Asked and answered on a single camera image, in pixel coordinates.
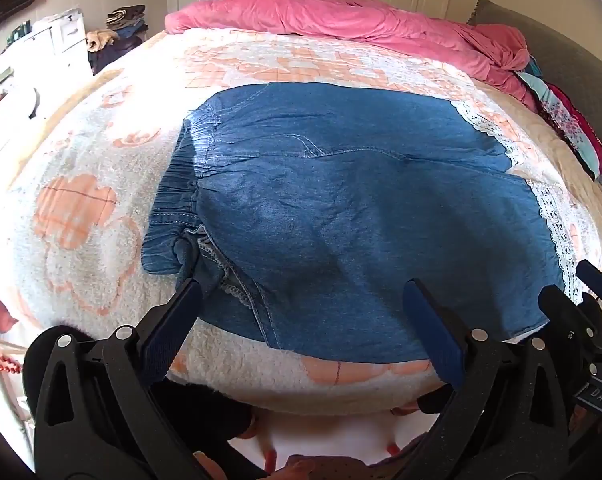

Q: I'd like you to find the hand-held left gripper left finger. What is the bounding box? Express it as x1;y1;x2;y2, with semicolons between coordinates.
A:
24;279;205;480

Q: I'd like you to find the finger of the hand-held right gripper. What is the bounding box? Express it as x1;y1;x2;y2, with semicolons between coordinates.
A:
577;259;602;312
537;284;602;357

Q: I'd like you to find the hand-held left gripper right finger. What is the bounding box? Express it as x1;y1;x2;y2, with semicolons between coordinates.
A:
396;279;582;480

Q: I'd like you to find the blue denim pants lace trim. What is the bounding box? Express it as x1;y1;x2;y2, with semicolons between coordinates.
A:
141;81;582;364

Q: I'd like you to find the person's black garment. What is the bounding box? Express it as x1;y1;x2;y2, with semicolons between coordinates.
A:
164;379;256;443

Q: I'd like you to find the beige bed sheet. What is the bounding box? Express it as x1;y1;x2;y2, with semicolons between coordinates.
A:
0;66;602;282

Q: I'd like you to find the white orange floral fleece blanket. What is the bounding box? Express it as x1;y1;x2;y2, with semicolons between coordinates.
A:
0;26;602;461

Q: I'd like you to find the red floral pillow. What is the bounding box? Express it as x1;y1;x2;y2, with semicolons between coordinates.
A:
540;81;602;181

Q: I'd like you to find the teal striped cloth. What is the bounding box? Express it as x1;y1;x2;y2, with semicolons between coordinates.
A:
513;58;562;113

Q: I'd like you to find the grey headboard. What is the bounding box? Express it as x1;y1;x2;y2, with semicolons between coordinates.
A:
467;0;602;173

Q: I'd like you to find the beige cloth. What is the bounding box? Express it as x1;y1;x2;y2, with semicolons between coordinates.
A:
85;29;119;53

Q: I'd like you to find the white dresser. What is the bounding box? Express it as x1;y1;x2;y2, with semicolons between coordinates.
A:
0;6;94;122

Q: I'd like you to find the stack of folded clothes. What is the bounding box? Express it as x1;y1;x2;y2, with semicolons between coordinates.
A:
105;4;148;37

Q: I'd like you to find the pink duvet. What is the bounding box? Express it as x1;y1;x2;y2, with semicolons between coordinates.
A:
164;0;540;114

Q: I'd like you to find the red bead string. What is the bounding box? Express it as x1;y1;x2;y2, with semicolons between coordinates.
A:
0;349;23;375

